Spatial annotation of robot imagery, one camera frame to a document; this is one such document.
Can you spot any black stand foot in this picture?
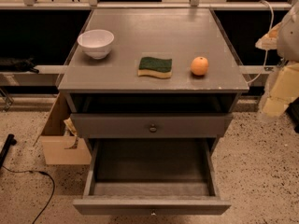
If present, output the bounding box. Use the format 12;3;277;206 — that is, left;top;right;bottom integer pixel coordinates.
0;133;17;168

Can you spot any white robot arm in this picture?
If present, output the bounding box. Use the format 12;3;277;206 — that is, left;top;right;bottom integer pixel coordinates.
255;3;299;117

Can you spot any green yellow sponge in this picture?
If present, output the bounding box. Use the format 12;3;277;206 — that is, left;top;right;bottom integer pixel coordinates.
137;57;172;79

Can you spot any black cloth on rail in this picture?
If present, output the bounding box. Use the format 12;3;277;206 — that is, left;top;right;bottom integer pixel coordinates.
0;58;39;74

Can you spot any orange fruit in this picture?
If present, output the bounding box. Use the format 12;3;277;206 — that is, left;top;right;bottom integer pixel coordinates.
191;57;209;76

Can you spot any grey drawer cabinet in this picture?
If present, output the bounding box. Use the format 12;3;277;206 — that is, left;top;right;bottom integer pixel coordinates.
57;7;250;142

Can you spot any cardboard box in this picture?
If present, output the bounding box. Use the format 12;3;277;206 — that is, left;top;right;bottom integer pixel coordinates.
39;94;92;165

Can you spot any black floor cable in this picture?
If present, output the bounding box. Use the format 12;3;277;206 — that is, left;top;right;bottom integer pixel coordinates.
0;165;56;224

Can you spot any open grey middle drawer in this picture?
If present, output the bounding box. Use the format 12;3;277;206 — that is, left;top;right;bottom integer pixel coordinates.
73;139;231;216

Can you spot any white ceramic bowl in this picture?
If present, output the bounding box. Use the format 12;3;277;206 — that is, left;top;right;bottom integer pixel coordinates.
77;29;114;59

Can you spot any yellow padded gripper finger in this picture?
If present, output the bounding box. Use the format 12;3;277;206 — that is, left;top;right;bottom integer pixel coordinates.
255;22;281;50
263;63;299;117

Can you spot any grey top drawer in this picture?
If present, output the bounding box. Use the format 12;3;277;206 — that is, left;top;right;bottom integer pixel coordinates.
70;114;233;138

